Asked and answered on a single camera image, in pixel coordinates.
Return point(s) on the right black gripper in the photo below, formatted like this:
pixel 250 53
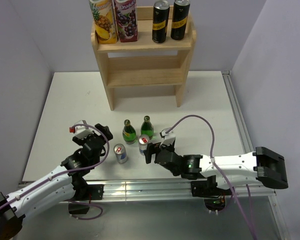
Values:
pixel 154 148

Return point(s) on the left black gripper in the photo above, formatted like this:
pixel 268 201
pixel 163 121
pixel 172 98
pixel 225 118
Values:
pixel 105 130

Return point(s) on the silver blue energy can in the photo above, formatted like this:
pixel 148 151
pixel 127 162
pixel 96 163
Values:
pixel 120 153

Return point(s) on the black yellow tonic can front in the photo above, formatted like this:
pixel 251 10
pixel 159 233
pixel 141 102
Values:
pixel 161 9

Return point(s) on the black yellow tonic can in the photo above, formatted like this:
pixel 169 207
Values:
pixel 161 9
pixel 179 19

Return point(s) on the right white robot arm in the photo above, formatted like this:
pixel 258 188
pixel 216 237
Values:
pixel 262 166

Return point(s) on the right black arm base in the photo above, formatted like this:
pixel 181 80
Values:
pixel 215 199

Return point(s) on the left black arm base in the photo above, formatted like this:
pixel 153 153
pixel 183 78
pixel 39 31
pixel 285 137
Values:
pixel 81 202

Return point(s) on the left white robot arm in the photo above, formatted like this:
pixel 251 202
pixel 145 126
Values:
pixel 64 183

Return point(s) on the wooden three-tier shelf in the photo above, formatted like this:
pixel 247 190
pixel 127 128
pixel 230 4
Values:
pixel 145 63

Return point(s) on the right green glass bottle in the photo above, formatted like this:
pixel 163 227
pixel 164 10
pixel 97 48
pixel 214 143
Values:
pixel 147 128

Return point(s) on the green glass bottle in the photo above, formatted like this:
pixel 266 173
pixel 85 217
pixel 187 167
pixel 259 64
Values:
pixel 147 128
pixel 129 133

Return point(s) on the left green glass bottle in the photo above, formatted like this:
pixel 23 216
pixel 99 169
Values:
pixel 129 133

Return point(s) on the pineapple juice carton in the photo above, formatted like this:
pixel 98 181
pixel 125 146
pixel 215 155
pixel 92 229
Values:
pixel 104 21

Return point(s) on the grape juice carton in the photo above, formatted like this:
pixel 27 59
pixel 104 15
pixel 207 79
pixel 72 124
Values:
pixel 126 20

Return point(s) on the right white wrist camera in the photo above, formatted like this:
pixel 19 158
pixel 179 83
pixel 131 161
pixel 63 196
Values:
pixel 168 137

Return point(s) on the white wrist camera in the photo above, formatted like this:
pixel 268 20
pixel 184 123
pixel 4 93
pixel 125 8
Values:
pixel 168 137
pixel 81 131

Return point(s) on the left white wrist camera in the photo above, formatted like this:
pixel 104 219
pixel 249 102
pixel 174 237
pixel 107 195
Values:
pixel 81 131

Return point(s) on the aluminium rail frame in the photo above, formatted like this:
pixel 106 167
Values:
pixel 140 201

